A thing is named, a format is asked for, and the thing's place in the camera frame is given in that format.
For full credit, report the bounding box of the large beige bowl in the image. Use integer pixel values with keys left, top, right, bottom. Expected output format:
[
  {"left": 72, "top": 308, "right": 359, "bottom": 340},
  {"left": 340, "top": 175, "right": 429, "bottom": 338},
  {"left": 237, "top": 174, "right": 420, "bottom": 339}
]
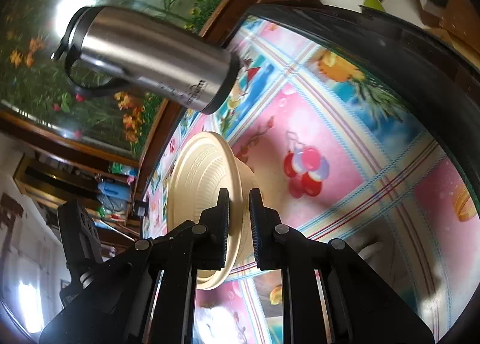
[{"left": 167, "top": 132, "right": 259, "bottom": 290}]

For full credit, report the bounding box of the wooden shelf cabinet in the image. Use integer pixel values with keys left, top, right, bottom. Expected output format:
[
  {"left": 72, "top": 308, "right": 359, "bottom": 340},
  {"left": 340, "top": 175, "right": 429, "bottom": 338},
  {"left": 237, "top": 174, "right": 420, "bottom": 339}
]
[{"left": 13, "top": 155, "right": 140, "bottom": 240}]

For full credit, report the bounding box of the colourful patterned tablecloth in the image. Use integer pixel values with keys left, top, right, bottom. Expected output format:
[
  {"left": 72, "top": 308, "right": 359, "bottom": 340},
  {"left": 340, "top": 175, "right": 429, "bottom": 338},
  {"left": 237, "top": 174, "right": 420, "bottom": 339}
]
[{"left": 142, "top": 16, "right": 479, "bottom": 342}]

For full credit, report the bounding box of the stainless steel thermos jug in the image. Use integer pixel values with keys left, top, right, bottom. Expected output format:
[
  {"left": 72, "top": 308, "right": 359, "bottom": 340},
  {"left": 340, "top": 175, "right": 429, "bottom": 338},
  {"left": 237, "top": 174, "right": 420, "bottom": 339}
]
[{"left": 51, "top": 6, "right": 240, "bottom": 115}]

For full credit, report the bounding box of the flower wall painting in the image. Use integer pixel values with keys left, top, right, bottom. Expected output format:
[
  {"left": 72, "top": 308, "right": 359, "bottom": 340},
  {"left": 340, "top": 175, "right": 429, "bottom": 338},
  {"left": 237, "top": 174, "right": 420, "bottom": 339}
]
[{"left": 1, "top": 0, "right": 243, "bottom": 158}]

